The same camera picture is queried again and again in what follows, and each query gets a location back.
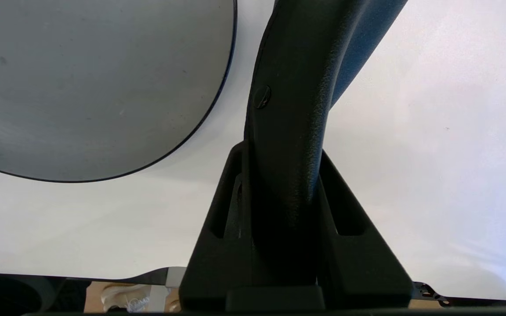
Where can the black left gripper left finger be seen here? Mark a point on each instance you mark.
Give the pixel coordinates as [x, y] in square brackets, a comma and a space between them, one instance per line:
[215, 272]

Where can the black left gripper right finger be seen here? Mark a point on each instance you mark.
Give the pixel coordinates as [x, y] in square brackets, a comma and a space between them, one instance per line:
[358, 267]

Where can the black leather glasses case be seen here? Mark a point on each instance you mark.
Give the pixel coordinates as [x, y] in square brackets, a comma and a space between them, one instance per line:
[288, 131]

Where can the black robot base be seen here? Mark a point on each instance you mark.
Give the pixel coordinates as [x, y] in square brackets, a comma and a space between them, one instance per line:
[11, 294]

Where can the white shoe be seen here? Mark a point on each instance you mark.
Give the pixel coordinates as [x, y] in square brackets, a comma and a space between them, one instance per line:
[125, 298]

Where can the grey round plate black rim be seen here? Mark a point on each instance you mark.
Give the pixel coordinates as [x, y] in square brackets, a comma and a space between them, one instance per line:
[95, 87]

